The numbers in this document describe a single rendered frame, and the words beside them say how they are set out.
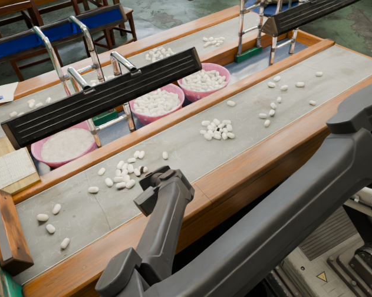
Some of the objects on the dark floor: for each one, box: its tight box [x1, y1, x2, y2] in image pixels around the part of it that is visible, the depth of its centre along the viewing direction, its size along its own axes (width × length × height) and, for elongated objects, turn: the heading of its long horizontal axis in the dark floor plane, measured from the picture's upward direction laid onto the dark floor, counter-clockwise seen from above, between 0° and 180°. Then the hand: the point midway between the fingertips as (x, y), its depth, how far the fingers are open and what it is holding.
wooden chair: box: [71, 0, 137, 58], centre depth 302 cm, size 44×43×91 cm
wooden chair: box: [0, 0, 64, 82], centre depth 268 cm, size 44×43×91 cm
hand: (149, 180), depth 95 cm, fingers closed
